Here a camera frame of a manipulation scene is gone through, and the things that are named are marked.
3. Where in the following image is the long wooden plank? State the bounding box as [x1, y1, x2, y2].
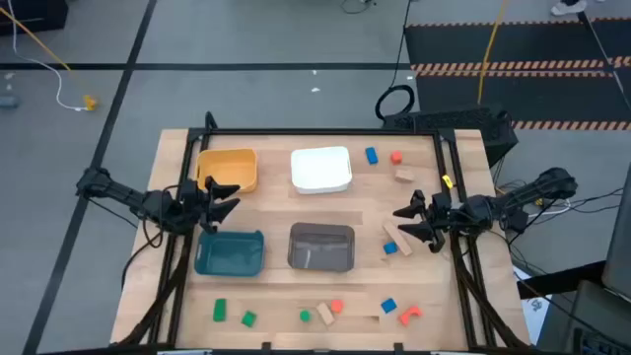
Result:
[382, 219, 414, 257]

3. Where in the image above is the white cable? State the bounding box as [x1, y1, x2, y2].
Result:
[7, 0, 88, 112]

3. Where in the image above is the teal plastic bin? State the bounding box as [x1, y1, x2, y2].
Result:
[193, 229, 266, 278]

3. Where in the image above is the orange arch block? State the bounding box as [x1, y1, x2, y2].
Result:
[398, 305, 424, 327]

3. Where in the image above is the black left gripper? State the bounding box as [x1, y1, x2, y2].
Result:
[176, 175, 243, 236]

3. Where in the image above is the person's shoe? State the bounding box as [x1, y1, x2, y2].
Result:
[550, 0, 589, 17]

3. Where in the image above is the dark grey equipment case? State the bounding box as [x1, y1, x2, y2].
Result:
[536, 280, 631, 355]

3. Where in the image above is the black looped cable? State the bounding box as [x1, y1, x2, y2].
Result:
[374, 0, 416, 122]

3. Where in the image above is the yellow plastic bin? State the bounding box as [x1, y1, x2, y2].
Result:
[195, 147, 259, 194]

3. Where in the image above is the black beam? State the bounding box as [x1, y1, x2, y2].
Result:
[517, 259, 608, 300]

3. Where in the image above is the black hazard-striped floor mat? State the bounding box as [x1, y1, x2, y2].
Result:
[403, 18, 631, 71]
[411, 68, 631, 132]

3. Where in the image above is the white plastic bin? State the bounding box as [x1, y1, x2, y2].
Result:
[289, 145, 354, 195]

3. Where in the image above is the grey translucent plastic bin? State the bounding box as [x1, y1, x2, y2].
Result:
[287, 221, 357, 273]

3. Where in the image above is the yellow cable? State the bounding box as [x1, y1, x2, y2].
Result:
[476, 0, 509, 106]
[0, 7, 98, 111]

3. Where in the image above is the black perforated computer case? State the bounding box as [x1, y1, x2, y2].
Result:
[382, 106, 520, 169]

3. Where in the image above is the white printed sheet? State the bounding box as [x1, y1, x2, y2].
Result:
[512, 265, 543, 346]

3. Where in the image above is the wooden rectangular block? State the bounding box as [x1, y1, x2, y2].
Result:
[315, 301, 336, 327]

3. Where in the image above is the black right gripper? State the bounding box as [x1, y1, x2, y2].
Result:
[391, 188, 467, 254]

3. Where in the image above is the grey monitor back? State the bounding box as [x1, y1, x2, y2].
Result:
[603, 162, 631, 303]

